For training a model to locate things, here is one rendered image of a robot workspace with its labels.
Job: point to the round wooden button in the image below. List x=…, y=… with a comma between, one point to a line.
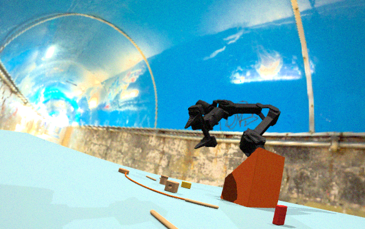
x=122, y=170

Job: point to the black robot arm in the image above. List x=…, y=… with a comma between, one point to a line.
x=250, y=139

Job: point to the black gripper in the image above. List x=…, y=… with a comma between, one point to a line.
x=206, y=123

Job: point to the yellow rectangular block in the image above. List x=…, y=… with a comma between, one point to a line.
x=186, y=184

